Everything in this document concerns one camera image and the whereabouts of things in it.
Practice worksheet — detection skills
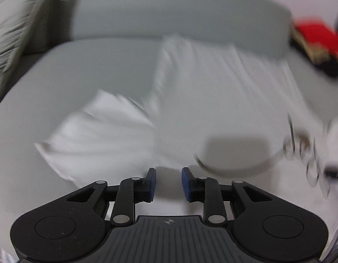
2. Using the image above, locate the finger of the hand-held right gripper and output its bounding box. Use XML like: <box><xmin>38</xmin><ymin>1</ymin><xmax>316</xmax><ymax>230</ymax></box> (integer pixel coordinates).
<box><xmin>282</xmin><ymin>112</ymin><xmax>335</xmax><ymax>198</ymax></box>

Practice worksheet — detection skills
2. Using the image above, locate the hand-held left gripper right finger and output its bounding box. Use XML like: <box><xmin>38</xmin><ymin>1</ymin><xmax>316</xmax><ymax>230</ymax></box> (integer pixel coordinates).
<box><xmin>182</xmin><ymin>167</ymin><xmax>271</xmax><ymax>226</ymax></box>

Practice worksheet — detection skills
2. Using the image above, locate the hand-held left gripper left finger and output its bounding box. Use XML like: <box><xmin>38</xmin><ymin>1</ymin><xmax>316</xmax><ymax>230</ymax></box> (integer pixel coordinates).
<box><xmin>66</xmin><ymin>167</ymin><xmax>157</xmax><ymax>226</ymax></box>

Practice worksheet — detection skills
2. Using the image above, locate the white hooded garment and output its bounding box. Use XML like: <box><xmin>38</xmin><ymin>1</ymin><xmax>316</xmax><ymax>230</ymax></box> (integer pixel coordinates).
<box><xmin>35</xmin><ymin>34</ymin><xmax>338</xmax><ymax>220</ymax></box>

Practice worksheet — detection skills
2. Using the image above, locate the black folded garment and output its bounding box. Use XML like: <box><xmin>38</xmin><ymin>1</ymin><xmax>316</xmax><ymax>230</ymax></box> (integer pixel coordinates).
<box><xmin>295</xmin><ymin>44</ymin><xmax>338</xmax><ymax>79</ymax></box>

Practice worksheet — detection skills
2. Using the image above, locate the tan folded garment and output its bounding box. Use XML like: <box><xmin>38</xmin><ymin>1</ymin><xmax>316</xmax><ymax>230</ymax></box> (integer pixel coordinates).
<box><xmin>291</xmin><ymin>30</ymin><xmax>335</xmax><ymax>64</ymax></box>

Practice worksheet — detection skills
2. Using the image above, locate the red folded garment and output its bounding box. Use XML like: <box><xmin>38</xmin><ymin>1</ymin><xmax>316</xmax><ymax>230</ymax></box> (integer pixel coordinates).
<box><xmin>292</xmin><ymin>18</ymin><xmax>338</xmax><ymax>59</ymax></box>

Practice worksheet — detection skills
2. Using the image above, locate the grey sofa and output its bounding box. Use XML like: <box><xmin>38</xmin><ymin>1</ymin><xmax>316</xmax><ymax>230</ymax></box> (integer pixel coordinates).
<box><xmin>0</xmin><ymin>0</ymin><xmax>338</xmax><ymax>263</ymax></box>

